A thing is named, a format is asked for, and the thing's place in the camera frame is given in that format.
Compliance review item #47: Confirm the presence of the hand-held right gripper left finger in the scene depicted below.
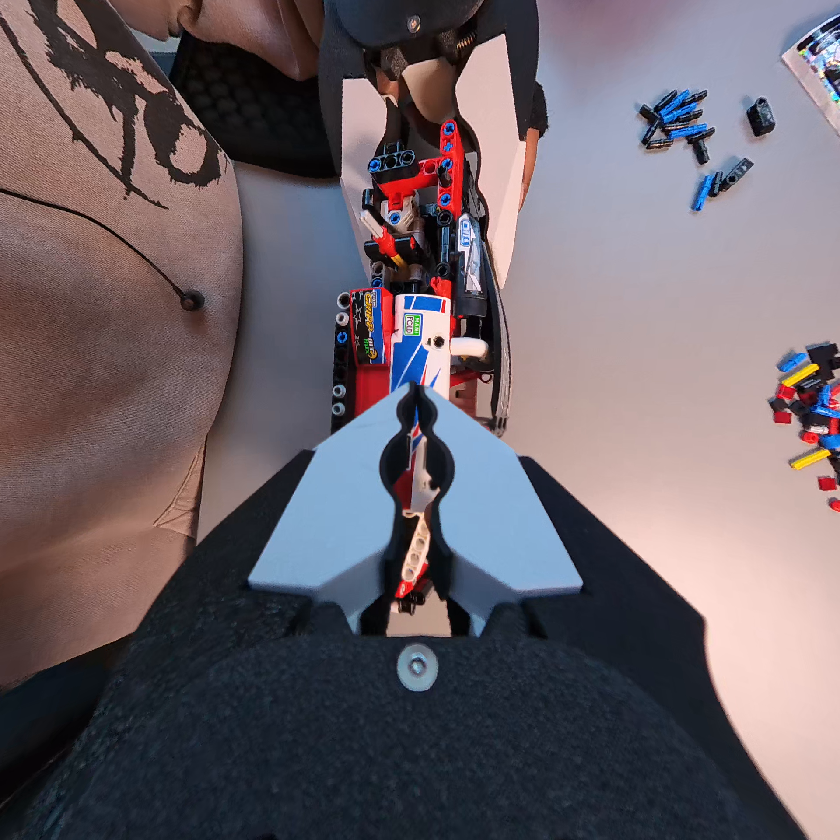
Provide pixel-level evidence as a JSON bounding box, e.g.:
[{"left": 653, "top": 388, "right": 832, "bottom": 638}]
[{"left": 248, "top": 382, "right": 421, "bottom": 636}]

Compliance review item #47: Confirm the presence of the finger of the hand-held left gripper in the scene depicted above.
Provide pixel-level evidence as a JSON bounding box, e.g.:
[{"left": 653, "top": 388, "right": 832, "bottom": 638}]
[
  {"left": 451, "top": 34, "right": 528, "bottom": 291},
  {"left": 340, "top": 73, "right": 401, "bottom": 291}
]

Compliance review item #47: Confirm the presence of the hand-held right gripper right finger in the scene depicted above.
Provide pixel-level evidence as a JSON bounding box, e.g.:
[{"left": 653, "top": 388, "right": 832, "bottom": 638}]
[{"left": 417, "top": 384, "right": 585, "bottom": 637}]

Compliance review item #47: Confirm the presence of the lego race car model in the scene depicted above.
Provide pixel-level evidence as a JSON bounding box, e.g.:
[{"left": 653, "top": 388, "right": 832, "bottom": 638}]
[{"left": 331, "top": 118, "right": 514, "bottom": 614}]

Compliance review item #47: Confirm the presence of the lego sticker sheet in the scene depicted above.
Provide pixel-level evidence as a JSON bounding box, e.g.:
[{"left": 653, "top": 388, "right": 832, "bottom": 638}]
[{"left": 781, "top": 13, "right": 840, "bottom": 139}]

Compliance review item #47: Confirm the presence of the person's left forearm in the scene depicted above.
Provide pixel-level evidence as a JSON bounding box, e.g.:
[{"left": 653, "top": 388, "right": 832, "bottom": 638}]
[{"left": 177, "top": 0, "right": 322, "bottom": 83}]

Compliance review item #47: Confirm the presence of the long black lego connector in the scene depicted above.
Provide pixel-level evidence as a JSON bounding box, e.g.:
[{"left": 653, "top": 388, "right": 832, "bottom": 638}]
[{"left": 714, "top": 156, "right": 756, "bottom": 194}]

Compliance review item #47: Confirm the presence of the pile of colourful lego pieces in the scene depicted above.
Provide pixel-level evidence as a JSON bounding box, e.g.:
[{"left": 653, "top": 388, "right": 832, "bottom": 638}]
[{"left": 769, "top": 341, "right": 840, "bottom": 513}]

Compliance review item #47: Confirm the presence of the person's left hand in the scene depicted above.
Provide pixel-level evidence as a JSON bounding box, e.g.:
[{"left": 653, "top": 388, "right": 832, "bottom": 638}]
[{"left": 520, "top": 125, "right": 546, "bottom": 212}]

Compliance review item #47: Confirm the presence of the black mesh armrest pad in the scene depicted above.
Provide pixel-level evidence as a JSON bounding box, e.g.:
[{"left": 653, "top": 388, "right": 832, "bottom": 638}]
[{"left": 171, "top": 33, "right": 342, "bottom": 179}]

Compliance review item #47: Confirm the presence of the pile of blue black pins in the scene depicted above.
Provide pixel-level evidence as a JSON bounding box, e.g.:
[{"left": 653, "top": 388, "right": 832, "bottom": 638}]
[{"left": 638, "top": 88, "right": 718, "bottom": 165}]

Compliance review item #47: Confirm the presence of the black clip microphone cord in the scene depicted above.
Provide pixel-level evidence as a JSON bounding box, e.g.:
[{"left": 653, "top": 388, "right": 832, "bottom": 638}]
[{"left": 0, "top": 189, "right": 204, "bottom": 311}]

